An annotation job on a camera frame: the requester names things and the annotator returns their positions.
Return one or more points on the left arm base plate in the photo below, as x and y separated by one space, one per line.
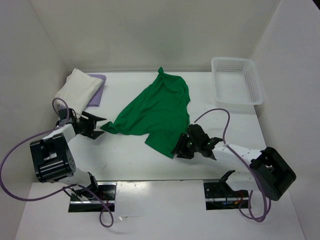
81 201

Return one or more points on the white plastic basket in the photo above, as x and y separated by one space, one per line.
236 81

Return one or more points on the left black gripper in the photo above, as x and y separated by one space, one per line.
91 121

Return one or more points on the white t shirt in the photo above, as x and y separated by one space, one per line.
78 90

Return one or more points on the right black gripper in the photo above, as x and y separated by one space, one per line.
180 146

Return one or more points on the purple t shirt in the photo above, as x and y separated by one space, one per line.
96 99

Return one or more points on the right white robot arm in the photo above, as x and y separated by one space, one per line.
249 169

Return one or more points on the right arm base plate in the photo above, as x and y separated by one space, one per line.
217 198

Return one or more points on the green t shirt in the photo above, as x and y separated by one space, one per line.
159 111

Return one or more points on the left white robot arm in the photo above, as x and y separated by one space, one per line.
52 158

